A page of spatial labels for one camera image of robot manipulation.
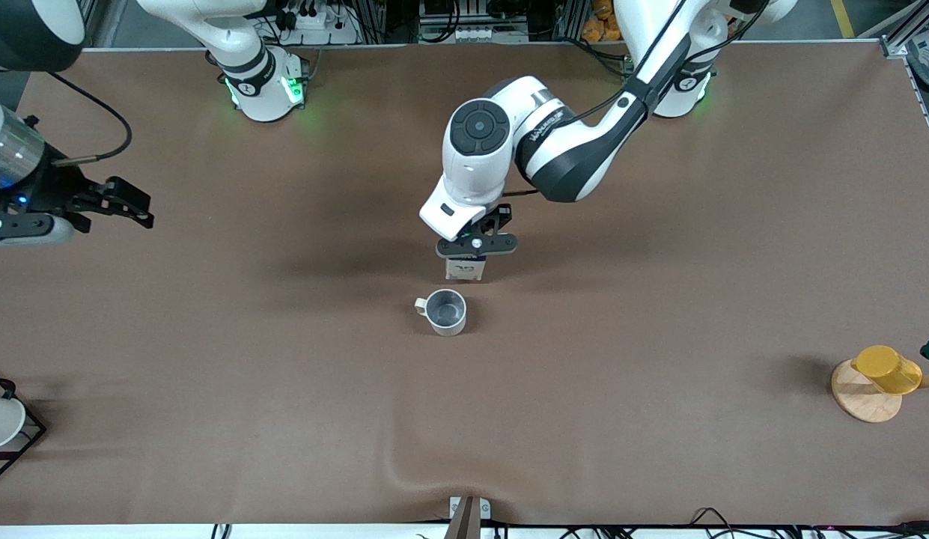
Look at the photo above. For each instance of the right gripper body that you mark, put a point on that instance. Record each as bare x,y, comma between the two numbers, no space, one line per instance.
51,191

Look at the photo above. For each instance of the blue white milk carton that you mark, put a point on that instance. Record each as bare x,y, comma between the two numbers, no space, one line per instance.
464,269

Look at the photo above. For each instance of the grey beige cup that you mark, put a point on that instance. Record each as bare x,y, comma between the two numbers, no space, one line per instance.
445,311

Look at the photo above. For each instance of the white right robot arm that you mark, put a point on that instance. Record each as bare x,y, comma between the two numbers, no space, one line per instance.
262,90

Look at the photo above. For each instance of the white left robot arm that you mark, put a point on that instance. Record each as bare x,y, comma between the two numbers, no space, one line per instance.
576,150

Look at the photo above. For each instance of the white cup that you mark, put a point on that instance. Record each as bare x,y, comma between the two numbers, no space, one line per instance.
0,423

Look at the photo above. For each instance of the yellow cup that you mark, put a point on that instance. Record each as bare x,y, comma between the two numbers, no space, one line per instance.
887,368

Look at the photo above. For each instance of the small white socket strip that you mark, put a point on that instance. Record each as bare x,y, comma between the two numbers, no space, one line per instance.
475,34

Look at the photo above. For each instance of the brown table mat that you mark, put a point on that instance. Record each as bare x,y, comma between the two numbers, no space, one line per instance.
464,412

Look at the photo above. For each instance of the white power strip with plugs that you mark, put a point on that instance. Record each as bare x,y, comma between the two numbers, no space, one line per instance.
318,30

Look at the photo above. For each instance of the orange snack packs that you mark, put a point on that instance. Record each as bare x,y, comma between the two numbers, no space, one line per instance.
595,30

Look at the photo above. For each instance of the round wooden mug stand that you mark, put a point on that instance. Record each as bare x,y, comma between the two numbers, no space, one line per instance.
864,404

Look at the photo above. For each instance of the metal table bracket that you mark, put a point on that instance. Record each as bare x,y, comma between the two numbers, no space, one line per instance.
464,520

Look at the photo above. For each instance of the aluminium frame corner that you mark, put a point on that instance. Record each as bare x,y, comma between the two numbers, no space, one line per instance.
897,48

